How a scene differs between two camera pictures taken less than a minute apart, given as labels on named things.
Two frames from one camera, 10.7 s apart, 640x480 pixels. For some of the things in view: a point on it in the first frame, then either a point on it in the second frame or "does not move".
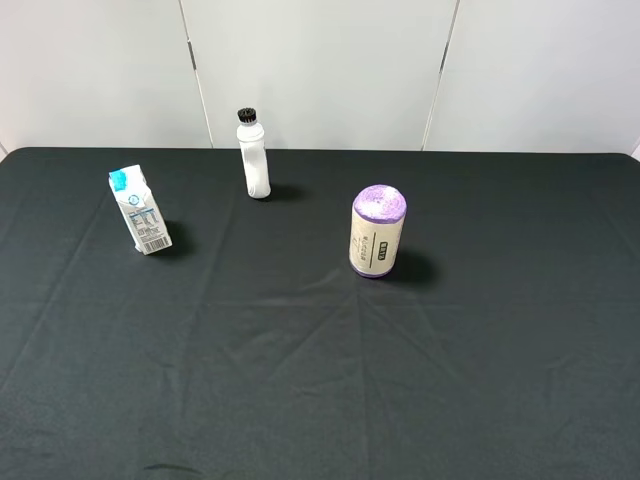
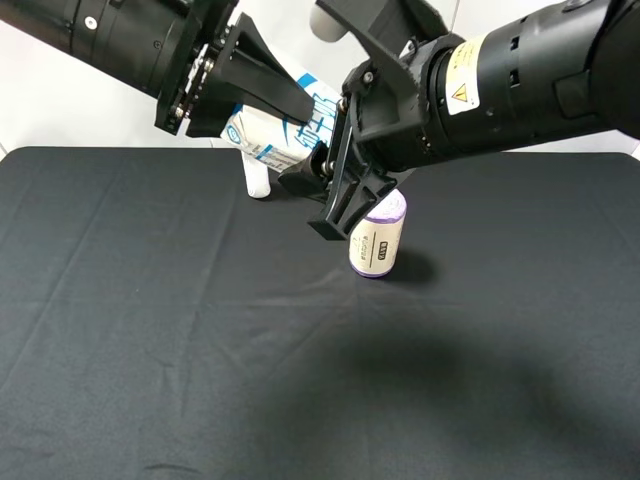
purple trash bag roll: x=377 y=218 does not move
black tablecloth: x=503 y=345 does not move
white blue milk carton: x=140 y=210 → x=278 y=142
